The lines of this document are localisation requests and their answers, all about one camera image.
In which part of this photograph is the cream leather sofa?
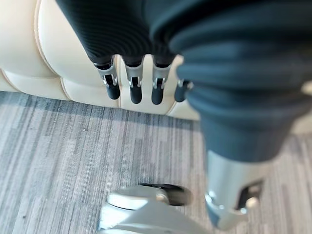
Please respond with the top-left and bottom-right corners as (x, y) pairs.
(0, 0), (312, 136)

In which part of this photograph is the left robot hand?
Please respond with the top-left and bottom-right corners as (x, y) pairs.
(55, 0), (312, 231)

